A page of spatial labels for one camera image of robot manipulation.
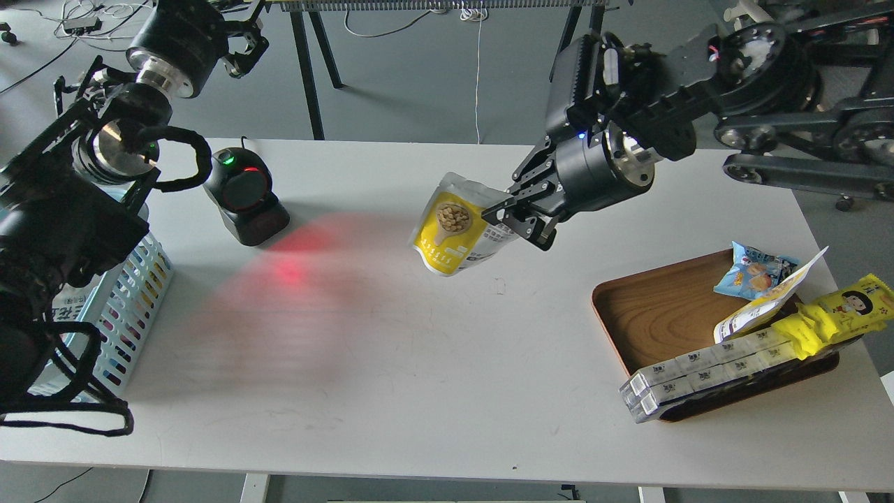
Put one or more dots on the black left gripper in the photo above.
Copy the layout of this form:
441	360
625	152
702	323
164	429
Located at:
178	42

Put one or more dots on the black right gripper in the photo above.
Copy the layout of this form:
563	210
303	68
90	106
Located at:
578	175

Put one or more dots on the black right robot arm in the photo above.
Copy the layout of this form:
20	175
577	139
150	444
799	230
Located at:
806	106

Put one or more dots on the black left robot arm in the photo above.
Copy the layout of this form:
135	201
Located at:
71	200

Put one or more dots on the blue snack bag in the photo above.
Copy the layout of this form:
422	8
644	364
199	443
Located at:
754	272

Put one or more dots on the white boxed snack row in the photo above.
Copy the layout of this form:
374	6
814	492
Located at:
727	366

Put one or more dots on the light blue plastic basket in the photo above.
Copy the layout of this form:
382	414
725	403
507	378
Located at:
124	303

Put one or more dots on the red white snack bag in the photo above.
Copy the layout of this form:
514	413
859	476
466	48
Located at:
69	303

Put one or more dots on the yellow cartoon snack pack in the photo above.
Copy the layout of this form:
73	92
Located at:
837	317

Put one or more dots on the black barcode scanner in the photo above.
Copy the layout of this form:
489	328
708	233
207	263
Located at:
240	184

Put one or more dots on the black power adapter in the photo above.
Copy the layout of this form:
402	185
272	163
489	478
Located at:
81	26

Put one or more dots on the brown wooden tray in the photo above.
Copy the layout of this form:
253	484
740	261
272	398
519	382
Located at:
659	314

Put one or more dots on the black metal table frame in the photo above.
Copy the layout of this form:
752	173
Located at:
411	76

